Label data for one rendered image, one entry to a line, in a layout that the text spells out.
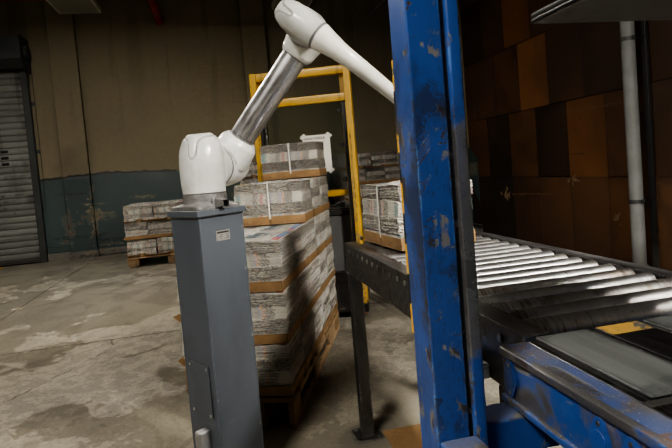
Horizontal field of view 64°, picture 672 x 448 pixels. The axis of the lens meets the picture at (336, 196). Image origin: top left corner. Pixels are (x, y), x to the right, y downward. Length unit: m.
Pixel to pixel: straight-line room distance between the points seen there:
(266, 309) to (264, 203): 0.72
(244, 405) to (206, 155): 0.91
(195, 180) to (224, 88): 7.56
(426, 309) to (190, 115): 8.73
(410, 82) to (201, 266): 1.29
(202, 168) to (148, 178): 7.48
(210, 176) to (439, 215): 1.26
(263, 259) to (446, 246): 1.61
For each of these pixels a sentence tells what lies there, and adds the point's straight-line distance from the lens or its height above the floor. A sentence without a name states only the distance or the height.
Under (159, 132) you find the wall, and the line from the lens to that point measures 9.42.
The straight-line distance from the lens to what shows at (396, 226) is 1.86.
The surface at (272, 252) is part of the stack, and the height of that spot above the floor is 0.77.
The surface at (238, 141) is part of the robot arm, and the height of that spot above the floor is 1.24.
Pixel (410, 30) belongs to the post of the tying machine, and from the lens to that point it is 0.79.
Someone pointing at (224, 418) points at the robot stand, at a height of 0.27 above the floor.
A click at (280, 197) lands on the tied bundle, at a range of 2.87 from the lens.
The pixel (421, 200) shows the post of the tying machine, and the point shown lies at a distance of 0.77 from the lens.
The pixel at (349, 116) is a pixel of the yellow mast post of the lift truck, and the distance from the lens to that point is 3.94.
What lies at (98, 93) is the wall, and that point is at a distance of 9.62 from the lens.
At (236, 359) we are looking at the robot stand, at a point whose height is 0.45.
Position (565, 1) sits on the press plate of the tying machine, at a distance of 0.83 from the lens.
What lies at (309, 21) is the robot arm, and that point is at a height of 1.61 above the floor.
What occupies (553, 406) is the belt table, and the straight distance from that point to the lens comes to 0.87.
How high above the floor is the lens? 1.11
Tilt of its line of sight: 3 degrees down
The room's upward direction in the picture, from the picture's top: 5 degrees counter-clockwise
